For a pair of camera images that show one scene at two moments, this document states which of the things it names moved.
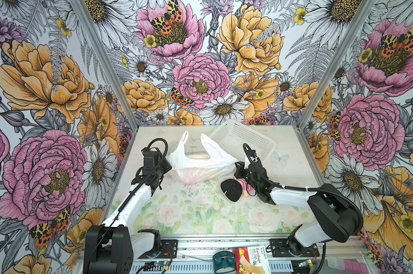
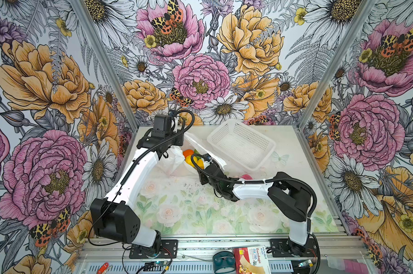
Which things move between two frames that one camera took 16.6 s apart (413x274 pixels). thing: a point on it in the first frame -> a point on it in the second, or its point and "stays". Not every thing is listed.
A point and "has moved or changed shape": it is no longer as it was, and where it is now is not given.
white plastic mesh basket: x=230 y=135 stays
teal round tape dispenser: x=224 y=262 stays
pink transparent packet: x=347 y=266 stays
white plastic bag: x=186 y=170 has moved or changed shape
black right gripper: x=239 y=169 -> x=202 y=181
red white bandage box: x=252 y=260 stays
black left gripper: x=167 y=166 -> x=179 y=141
